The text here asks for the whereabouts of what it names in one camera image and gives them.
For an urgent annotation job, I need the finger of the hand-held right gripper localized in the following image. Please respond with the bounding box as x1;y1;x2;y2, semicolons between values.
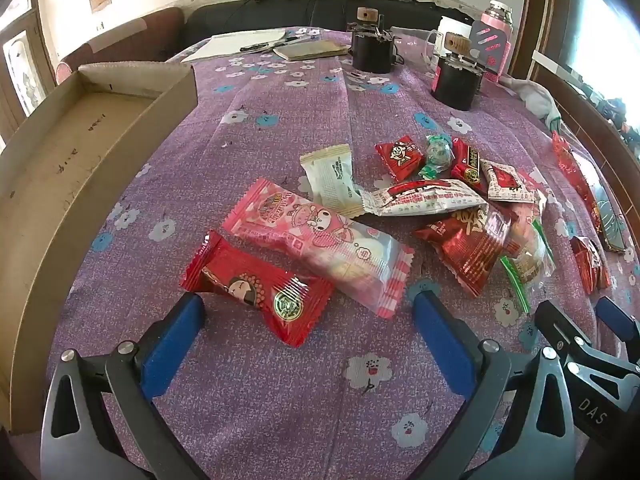
594;295;640;344
533;299;640;377

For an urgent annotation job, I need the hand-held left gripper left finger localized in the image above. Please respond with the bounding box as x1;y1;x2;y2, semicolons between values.
40;291;212;480

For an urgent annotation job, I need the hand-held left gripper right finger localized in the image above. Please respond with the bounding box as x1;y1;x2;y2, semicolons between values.
411;291;577;480

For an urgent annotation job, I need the red packet with girl face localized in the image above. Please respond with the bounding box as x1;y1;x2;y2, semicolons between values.
180;230;335;349

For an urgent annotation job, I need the pink cartoon snack packet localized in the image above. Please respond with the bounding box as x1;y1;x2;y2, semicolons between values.
221;178;416;319

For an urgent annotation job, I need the white sachet with red square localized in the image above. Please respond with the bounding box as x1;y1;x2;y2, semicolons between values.
482;159;537;205

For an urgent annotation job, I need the dark red gold label packet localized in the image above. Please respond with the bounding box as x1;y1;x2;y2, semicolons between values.
450;138;489;196

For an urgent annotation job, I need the green candy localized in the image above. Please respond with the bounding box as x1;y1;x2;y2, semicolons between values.
418;133;454;181

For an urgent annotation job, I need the small red cartoon face packet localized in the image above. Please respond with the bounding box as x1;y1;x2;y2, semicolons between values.
374;135;427;184

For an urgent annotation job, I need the brown cardboard box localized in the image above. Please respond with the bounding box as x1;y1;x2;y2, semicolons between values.
0;61;199;435

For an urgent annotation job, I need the cream white snack packet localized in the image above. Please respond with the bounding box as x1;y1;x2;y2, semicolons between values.
299;144;366;219

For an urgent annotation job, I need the clear packet with green edges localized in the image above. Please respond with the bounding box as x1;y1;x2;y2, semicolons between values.
499;209;557;314

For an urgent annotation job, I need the large shiny red packet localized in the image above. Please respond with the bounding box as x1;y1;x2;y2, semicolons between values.
412;204;512;299

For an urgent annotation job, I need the dark packet with leaf print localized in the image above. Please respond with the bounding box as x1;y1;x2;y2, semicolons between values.
594;194;629;254

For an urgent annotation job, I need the purple floral tablecloth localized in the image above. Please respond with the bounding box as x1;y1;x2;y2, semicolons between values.
10;25;640;480

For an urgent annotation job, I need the long white and red packet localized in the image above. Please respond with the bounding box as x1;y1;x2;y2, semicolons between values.
361;179;489;217

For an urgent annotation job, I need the flat red patterned packet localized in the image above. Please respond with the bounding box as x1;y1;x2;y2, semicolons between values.
551;131;602;212

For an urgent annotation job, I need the white cloth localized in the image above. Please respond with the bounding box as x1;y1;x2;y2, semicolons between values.
499;74;562;129

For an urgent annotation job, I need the black cylinder with wooden knob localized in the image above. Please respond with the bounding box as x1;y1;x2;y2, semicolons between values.
430;32;487;112
349;7;397;75

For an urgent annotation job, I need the pink thermos bottle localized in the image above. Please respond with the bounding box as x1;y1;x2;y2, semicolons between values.
470;0;514;84

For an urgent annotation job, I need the white paper sheet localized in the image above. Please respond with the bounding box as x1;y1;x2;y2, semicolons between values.
180;28;289;64

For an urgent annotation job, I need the black pen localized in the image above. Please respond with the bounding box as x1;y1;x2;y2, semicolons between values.
239;35;302;54

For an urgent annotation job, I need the white mug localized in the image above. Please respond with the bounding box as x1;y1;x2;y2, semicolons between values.
424;15;474;69

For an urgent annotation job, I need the wooden door with glass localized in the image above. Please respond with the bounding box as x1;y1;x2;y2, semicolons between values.
0;0;57;137

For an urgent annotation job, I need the brown notebook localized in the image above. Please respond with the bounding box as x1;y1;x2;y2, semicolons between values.
272;40;352;63

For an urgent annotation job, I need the black sofa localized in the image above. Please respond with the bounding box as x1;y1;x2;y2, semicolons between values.
179;0;477;55

